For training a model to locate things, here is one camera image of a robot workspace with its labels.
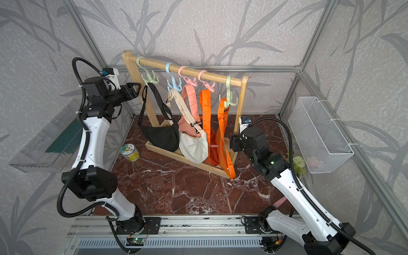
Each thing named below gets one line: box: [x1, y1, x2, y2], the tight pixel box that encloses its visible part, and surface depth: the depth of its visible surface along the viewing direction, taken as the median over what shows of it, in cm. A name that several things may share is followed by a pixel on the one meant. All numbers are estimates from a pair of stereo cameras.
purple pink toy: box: [272, 196, 287, 209], surface depth 81 cm
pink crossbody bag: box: [177, 83, 202, 137], surface depth 73 cm
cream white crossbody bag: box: [165, 88, 209, 165], surface depth 82 cm
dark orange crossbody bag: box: [199, 89, 220, 167], surface depth 72 cm
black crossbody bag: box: [137, 82, 180, 153], surface depth 95 cm
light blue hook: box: [165, 62, 183, 92], surface depth 69 cm
